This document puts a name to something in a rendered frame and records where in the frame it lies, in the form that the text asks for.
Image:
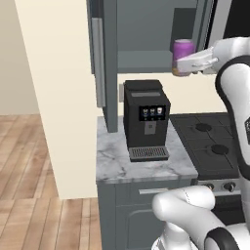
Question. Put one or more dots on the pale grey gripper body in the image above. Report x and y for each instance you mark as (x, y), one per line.
(195, 61)

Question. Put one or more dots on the black stove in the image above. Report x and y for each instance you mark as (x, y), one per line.
(201, 146)

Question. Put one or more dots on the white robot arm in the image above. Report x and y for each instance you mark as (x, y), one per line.
(237, 97)

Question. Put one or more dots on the grey base cupboard door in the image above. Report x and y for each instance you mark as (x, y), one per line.
(136, 231)

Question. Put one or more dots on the grey drawer front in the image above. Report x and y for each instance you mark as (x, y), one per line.
(130, 195)

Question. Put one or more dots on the grey cabinet door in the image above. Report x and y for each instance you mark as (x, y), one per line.
(110, 81)

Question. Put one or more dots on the purple drink can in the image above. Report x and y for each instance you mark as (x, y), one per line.
(183, 49)

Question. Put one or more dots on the black and silver microwave oven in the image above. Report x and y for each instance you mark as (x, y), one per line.
(239, 16)

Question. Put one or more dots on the black coffee machine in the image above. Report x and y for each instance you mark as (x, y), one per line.
(143, 120)

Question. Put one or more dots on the black stove knob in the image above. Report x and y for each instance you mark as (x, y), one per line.
(229, 187)
(210, 187)

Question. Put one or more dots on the grey open wall cabinet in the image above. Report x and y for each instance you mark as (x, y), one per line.
(146, 32)

